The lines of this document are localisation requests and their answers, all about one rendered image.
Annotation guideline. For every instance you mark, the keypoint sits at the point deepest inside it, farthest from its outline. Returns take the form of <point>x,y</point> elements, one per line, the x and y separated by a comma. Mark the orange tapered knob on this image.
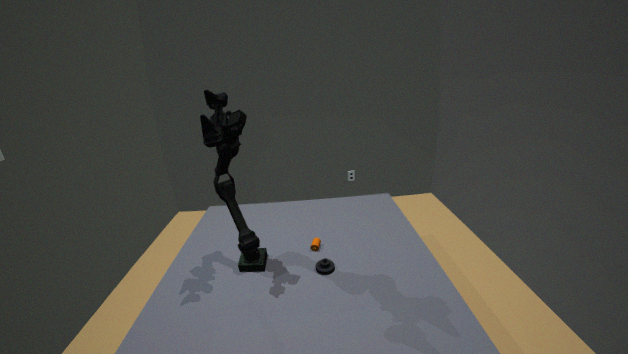
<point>315,244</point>

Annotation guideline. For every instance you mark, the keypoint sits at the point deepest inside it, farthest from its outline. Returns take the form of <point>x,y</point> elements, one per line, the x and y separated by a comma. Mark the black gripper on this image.
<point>213,132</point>

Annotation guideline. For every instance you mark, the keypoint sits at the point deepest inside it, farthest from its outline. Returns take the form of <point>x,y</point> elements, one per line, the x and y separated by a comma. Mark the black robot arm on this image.
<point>248,241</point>

